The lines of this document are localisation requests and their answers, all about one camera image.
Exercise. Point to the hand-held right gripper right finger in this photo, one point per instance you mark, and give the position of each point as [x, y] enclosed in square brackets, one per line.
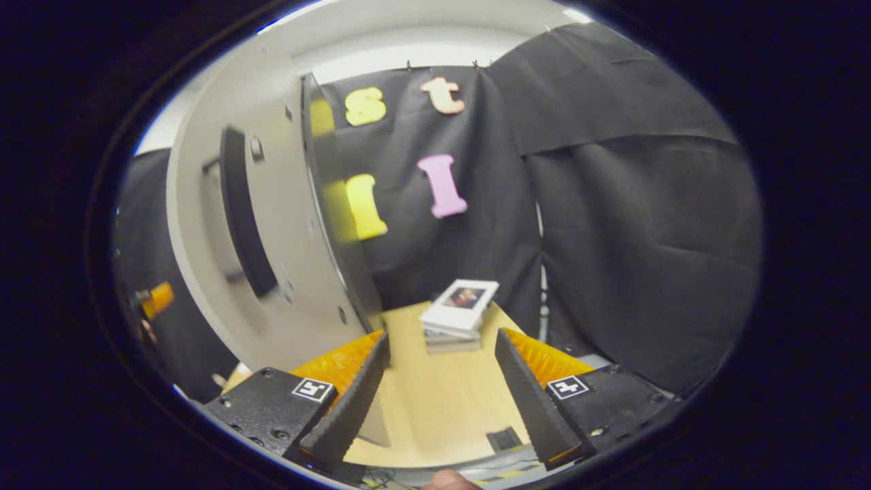
[531, 408]

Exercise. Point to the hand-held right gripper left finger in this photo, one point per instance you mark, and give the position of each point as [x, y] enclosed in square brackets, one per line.
[354, 401]

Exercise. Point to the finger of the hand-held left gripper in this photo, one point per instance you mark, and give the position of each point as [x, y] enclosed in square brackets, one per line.
[158, 299]

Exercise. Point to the dark grey cabinet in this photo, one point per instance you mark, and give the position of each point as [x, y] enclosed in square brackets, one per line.
[355, 272]

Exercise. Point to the beige cabinet door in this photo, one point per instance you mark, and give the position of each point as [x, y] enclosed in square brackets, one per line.
[286, 204]

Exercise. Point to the small black block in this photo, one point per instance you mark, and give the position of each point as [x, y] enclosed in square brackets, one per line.
[504, 439]

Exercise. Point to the plain white book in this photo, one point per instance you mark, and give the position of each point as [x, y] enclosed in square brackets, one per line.
[452, 346]

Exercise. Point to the white portrait cover book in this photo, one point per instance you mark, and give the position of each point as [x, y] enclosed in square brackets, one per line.
[459, 309]

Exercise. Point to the black backdrop cloth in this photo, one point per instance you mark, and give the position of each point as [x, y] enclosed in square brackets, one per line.
[612, 238]

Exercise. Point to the ceiling light panel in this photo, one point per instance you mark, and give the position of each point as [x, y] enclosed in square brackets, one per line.
[578, 15]

